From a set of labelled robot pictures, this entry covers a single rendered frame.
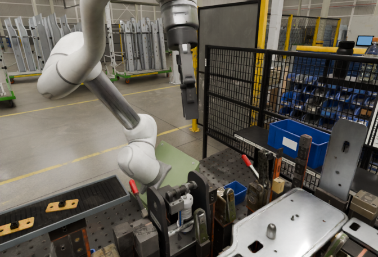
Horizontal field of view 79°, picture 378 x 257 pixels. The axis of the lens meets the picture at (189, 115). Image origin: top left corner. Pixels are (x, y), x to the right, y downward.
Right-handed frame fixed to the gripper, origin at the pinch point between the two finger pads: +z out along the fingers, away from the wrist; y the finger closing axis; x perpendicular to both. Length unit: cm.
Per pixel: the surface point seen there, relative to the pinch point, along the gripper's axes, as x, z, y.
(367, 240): 56, 49, -15
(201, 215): 1.2, 34.1, -16.5
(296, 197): 43, 41, -36
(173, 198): -7.2, 26.8, -14.9
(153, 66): -70, -168, -807
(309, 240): 36, 47, -16
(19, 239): -46, 27, -2
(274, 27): 207, -142, -395
